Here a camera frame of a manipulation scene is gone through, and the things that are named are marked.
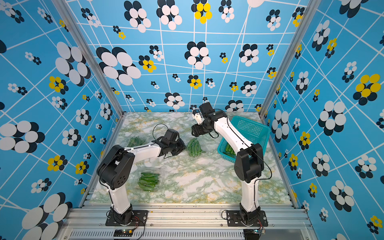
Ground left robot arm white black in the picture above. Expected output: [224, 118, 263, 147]
[97, 139, 186, 226]

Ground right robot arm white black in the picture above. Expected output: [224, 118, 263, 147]
[192, 113, 265, 226]

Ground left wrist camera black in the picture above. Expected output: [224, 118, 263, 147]
[162, 129, 180, 145]

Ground aluminium corner post right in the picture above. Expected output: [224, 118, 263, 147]
[260, 0, 321, 118]

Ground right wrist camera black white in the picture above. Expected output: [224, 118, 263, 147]
[193, 102, 215, 125]

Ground circuit board right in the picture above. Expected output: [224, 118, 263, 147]
[243, 229, 266, 240]

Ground green circuit board left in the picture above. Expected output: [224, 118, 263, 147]
[113, 229, 134, 239]

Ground green peppers inside basket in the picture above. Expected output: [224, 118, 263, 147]
[224, 144, 236, 158]

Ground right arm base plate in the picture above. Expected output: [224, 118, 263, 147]
[225, 210, 269, 228]

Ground aluminium corner post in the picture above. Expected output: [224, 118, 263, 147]
[52, 0, 125, 118]
[260, 0, 321, 118]

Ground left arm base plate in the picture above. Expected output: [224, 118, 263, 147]
[105, 210, 149, 227]

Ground aluminium corner post left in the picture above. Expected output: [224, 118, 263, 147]
[52, 0, 125, 118]

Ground teal plastic basket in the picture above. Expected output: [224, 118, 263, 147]
[217, 116, 270, 163]

